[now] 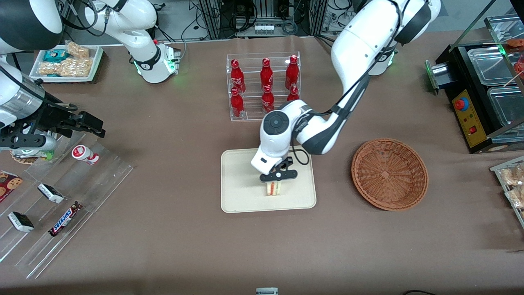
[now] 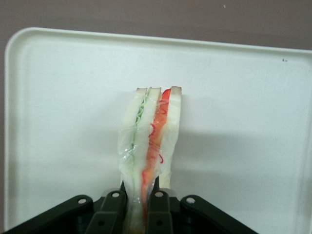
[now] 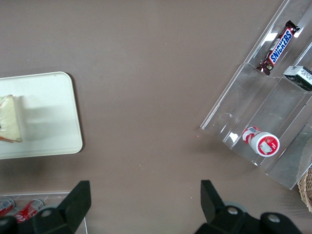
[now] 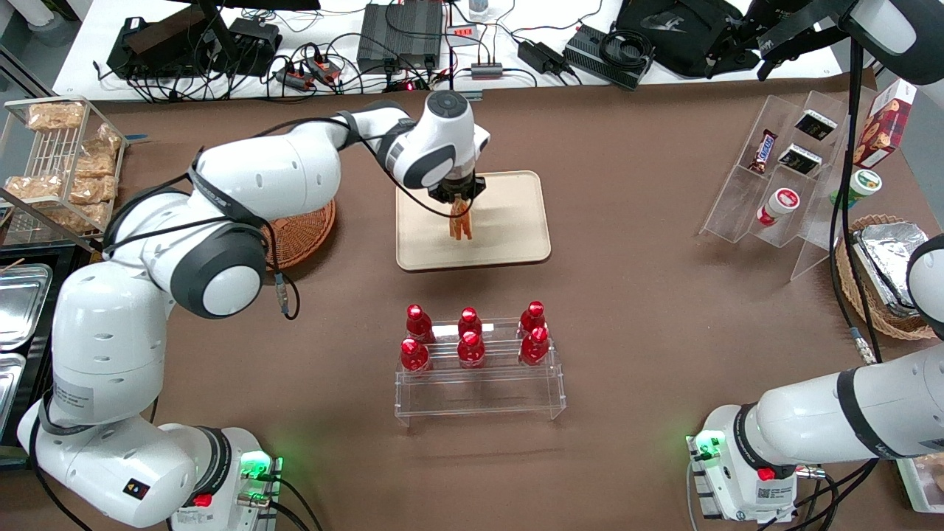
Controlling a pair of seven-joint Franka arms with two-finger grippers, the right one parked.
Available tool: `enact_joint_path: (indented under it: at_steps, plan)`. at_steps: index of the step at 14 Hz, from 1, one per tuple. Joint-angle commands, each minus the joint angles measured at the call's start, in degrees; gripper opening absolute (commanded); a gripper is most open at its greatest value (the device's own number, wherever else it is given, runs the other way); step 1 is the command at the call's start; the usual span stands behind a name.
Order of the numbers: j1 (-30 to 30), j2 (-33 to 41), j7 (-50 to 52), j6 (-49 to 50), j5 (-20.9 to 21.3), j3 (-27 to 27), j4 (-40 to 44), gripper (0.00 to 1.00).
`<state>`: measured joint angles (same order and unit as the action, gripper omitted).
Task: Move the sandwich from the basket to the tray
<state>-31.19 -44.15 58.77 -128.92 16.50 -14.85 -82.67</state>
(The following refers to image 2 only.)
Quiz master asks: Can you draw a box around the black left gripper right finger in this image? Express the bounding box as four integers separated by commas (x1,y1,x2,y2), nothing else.
146,189,259,234

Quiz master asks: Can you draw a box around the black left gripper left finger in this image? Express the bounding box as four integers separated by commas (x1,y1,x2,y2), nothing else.
0,190,129,234

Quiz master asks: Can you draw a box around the plastic-wrapped triangle sandwich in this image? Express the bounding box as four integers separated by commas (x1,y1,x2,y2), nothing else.
117,85,183,234

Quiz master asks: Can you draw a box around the white plastic tray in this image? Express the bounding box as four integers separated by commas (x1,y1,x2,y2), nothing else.
4,27,312,232

